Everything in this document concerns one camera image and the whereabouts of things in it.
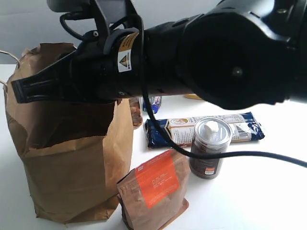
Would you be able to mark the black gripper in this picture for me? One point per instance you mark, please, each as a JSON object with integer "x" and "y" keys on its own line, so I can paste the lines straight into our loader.
{"x": 88, "y": 74}

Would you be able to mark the large brown paper bag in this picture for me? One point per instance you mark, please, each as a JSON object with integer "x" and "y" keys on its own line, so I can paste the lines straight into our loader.
{"x": 73, "y": 153}

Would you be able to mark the clear jar with dark contents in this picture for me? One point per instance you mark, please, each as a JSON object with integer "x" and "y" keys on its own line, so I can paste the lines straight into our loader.
{"x": 217, "y": 143}

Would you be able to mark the dark blue noodle package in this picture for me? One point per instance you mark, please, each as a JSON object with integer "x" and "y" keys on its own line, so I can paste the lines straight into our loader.
{"x": 244, "y": 126}

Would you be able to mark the brown pouch with orange label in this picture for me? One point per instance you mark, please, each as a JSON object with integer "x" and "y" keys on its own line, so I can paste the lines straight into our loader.
{"x": 153, "y": 194}

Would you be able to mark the marshmallow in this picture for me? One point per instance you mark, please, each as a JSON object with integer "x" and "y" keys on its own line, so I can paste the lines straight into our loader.
{"x": 211, "y": 127}

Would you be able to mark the small blue white carton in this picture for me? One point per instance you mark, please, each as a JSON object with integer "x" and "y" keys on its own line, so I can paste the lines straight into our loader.
{"x": 155, "y": 102}

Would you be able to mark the yellow grain bottle white cap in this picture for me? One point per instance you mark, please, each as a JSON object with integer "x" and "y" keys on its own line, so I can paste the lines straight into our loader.
{"x": 192, "y": 96}

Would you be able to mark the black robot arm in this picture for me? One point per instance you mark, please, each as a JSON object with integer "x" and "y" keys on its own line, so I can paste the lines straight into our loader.
{"x": 241, "y": 53}

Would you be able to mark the yellow-lidded jar of nuts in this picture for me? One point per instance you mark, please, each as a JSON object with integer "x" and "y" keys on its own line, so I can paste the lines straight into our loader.
{"x": 135, "y": 111}

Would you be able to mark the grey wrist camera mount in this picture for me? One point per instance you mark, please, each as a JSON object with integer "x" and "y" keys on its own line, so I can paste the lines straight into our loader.
{"x": 107, "y": 14}

